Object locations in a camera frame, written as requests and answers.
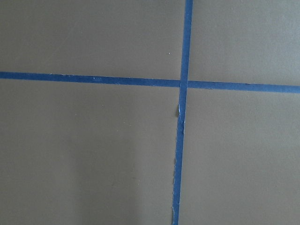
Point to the blue tape strip lengthwise right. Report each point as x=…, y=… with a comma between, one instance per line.
x=183, y=87

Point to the brown paper table cover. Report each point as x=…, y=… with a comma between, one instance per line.
x=103, y=154

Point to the blue tape strip crosswise near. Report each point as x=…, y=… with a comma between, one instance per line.
x=151, y=82

